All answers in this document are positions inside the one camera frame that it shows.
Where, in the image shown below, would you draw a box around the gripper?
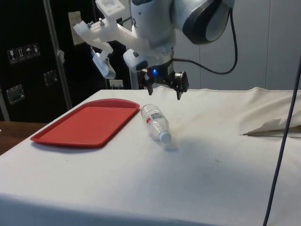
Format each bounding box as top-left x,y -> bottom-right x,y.
137,59 -> 189,101

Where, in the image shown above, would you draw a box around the clear plastic bottle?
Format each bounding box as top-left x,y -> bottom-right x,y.
140,103 -> 172,144

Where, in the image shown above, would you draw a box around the red tray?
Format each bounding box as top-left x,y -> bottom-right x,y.
30,98 -> 141,149

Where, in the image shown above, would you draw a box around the pale locker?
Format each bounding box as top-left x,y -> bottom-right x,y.
267,0 -> 301,91
174,0 -> 269,91

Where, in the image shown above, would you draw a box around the black cabinet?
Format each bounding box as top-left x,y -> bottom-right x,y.
0,0 -> 133,121

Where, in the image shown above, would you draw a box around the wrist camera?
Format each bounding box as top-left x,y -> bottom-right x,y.
123,48 -> 149,73

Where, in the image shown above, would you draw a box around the black cable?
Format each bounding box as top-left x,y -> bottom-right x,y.
173,9 -> 238,75
262,56 -> 301,226

